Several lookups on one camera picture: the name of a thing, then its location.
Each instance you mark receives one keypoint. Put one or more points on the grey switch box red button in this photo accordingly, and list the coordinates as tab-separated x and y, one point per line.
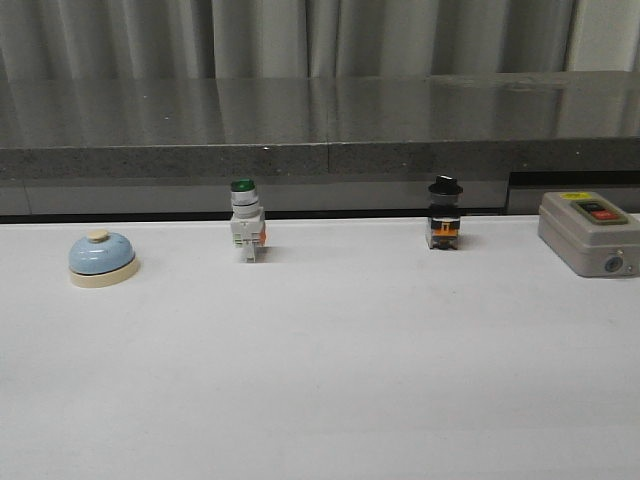
593	236

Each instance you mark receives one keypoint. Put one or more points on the blue call bell cream base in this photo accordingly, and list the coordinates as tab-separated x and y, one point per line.
102	258

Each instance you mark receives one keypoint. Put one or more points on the black selector switch orange body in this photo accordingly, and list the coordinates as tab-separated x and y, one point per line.
444	219

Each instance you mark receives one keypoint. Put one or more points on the green pushbutton switch white body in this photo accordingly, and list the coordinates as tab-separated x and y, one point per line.
247	223

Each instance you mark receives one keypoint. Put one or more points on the grey curtain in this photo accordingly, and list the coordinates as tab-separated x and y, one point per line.
280	39

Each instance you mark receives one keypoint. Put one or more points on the dark grey stone counter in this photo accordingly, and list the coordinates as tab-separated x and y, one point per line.
160	148

